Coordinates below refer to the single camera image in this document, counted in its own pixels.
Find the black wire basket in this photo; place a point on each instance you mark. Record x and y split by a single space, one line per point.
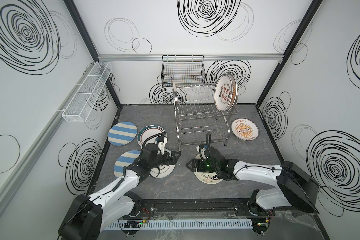
183 70

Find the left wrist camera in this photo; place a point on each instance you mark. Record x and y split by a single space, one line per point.
161 142

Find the blue striped plate near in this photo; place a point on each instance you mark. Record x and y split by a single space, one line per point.
125 160

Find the blue striped plate far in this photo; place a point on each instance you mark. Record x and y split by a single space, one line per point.
122 133

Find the white slotted cable duct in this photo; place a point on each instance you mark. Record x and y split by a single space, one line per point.
201 224

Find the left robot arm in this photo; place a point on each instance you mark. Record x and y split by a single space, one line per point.
89 215

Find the red character plate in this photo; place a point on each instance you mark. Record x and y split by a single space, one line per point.
223 93

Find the white plate flower outline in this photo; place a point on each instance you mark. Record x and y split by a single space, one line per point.
162 170

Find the green rimmed white plate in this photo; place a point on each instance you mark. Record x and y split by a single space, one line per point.
147 132

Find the blue striped plate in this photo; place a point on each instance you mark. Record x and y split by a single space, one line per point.
125 160
122 133

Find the cream floral plate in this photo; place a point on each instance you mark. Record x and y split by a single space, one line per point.
207 178

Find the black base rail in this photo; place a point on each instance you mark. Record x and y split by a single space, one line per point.
239 207

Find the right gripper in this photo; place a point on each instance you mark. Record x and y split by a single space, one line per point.
196 164

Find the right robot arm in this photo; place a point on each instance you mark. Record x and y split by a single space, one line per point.
290 185

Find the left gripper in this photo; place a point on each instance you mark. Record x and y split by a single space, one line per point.
169 158

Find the stainless steel dish rack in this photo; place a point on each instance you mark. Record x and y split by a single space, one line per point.
196 115

